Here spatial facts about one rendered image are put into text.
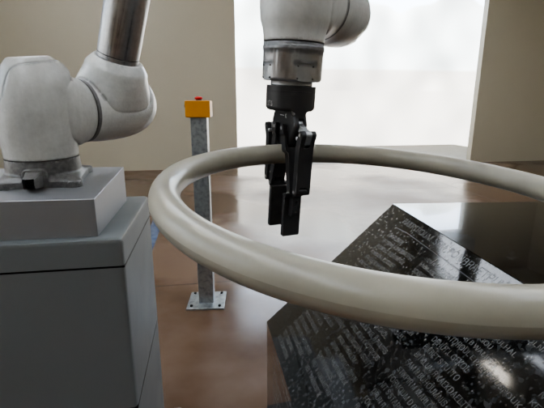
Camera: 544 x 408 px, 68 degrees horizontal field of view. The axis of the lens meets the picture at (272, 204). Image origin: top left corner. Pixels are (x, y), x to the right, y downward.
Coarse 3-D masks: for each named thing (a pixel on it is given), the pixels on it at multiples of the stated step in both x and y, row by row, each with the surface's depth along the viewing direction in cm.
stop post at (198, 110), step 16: (192, 112) 192; (208, 112) 192; (192, 128) 196; (208, 128) 202; (192, 144) 197; (208, 144) 201; (208, 176) 202; (208, 192) 204; (208, 208) 206; (208, 272) 214; (208, 288) 216; (192, 304) 215; (208, 304) 216; (224, 304) 218
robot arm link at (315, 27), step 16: (272, 0) 54; (288, 0) 53; (304, 0) 53; (320, 0) 53; (336, 0) 56; (272, 16) 54; (288, 16) 53; (304, 16) 53; (320, 16) 54; (336, 16) 58; (272, 32) 56; (288, 32) 54; (304, 32) 54; (320, 32) 56
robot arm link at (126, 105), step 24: (120, 0) 90; (144, 0) 92; (120, 24) 92; (144, 24) 96; (120, 48) 94; (96, 72) 95; (120, 72) 96; (144, 72) 102; (96, 96) 94; (120, 96) 97; (144, 96) 104; (120, 120) 100; (144, 120) 107
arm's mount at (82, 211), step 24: (0, 168) 104; (96, 168) 106; (120, 168) 107; (0, 192) 83; (24, 192) 83; (48, 192) 84; (72, 192) 84; (96, 192) 84; (120, 192) 104; (0, 216) 78; (24, 216) 78; (48, 216) 79; (72, 216) 80; (96, 216) 81; (0, 240) 79
